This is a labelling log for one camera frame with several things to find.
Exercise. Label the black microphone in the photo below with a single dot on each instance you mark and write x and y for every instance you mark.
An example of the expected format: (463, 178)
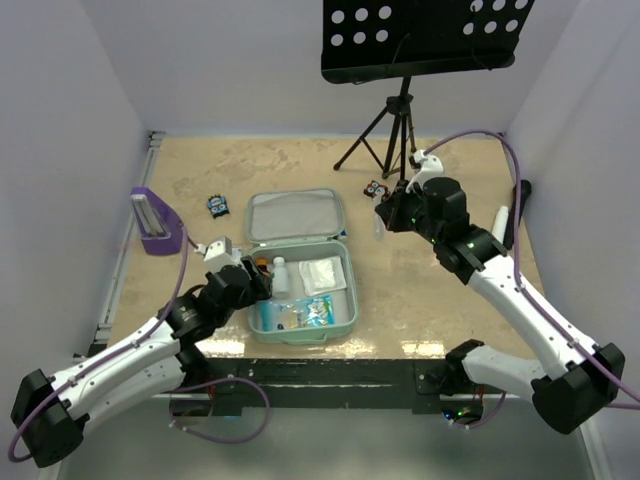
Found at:
(516, 210)

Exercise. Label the blue owl toy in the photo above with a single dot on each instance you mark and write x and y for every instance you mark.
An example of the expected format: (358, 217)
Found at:
(217, 206)

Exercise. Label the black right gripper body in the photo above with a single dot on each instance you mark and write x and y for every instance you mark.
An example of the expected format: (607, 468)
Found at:
(407, 213)

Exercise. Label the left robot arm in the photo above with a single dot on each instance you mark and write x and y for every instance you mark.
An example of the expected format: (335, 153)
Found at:
(53, 413)

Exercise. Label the white plastic bottle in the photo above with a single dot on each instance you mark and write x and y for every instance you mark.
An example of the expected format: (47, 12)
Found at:
(280, 278)

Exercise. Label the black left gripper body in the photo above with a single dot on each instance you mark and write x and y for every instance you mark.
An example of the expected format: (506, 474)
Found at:
(255, 290)

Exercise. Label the amber medicine bottle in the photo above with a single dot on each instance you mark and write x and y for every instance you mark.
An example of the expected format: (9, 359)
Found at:
(262, 265)

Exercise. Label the red owl toy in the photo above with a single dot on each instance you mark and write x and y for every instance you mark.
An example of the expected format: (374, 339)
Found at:
(375, 189)

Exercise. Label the zip bag with plasters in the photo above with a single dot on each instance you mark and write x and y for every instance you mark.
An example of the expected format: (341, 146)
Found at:
(379, 229)

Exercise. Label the mint green medicine case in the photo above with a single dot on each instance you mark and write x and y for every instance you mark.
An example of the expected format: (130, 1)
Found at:
(298, 235)

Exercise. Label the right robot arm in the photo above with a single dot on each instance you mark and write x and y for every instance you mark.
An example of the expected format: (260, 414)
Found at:
(571, 377)

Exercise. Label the purple metronome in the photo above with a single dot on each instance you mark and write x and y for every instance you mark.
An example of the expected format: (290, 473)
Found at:
(159, 225)

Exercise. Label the white microphone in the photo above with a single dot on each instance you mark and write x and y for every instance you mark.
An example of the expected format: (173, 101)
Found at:
(500, 223)

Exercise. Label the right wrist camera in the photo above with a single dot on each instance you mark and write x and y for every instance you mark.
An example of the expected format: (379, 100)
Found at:
(425, 166)

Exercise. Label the white gauze packet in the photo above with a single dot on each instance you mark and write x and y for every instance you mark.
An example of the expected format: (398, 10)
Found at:
(321, 276)

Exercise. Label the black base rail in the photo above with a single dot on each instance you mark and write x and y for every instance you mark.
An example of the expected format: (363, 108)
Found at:
(419, 386)

